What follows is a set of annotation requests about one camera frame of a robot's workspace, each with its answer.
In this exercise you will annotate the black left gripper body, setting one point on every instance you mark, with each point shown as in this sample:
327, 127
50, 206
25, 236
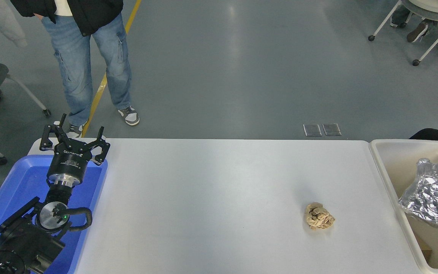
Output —
69, 161

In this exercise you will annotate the silver foil plate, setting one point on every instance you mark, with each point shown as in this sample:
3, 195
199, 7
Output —
428, 194

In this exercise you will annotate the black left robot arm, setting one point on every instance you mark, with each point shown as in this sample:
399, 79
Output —
21, 243

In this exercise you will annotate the blue plastic tray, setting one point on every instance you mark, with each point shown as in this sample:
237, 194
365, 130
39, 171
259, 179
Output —
21, 179

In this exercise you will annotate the large pale plastic bin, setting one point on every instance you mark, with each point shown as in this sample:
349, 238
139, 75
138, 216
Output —
397, 163

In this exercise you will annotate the black chair back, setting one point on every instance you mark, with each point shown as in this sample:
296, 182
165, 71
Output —
437, 137

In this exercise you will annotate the crumpled tan paper ball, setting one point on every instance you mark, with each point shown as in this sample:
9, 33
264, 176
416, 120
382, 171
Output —
319, 217

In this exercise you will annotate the metal floor outlet cover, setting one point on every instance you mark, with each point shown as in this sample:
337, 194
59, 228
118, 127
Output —
332, 129
312, 129

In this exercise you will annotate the white-framed wheeled chair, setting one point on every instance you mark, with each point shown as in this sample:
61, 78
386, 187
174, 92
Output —
432, 15

